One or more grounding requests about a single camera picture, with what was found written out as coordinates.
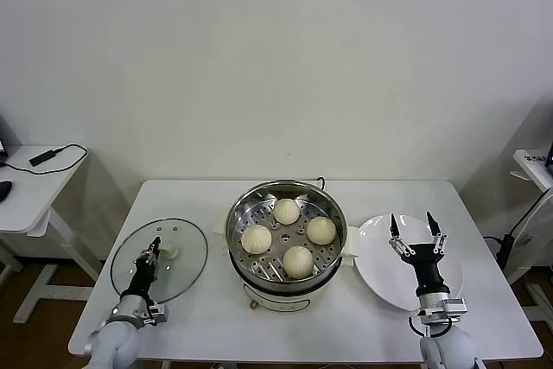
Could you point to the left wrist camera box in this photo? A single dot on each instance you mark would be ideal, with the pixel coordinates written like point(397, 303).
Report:
point(156, 313)

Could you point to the black monitor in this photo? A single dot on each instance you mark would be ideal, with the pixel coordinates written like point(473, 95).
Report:
point(2, 135)

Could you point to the black computer mouse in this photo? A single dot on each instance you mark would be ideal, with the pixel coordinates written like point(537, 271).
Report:
point(4, 191)

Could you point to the white electric cooker base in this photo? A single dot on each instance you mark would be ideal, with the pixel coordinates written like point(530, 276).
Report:
point(281, 302)

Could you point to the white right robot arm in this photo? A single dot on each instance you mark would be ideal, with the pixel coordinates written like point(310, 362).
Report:
point(449, 347)

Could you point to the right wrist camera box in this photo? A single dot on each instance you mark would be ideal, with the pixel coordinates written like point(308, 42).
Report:
point(451, 308)

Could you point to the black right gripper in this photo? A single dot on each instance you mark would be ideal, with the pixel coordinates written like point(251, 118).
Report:
point(425, 269)

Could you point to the white steamed baozi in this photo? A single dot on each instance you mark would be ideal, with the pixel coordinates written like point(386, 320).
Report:
point(298, 262)
point(286, 211)
point(256, 239)
point(321, 230)

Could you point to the stainless steel steamer basket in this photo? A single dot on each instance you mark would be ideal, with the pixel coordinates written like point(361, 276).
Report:
point(242, 213)

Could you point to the white round plate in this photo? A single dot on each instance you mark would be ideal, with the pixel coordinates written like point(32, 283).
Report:
point(376, 265)

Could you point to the copper cooker knob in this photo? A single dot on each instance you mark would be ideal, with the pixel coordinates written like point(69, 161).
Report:
point(252, 305)

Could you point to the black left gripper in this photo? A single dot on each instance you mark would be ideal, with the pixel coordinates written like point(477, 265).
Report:
point(142, 278)

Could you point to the white side desk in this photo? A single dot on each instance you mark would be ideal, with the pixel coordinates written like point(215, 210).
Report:
point(30, 196)

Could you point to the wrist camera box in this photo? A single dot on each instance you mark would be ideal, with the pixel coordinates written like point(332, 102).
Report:
point(451, 308)
point(156, 313)

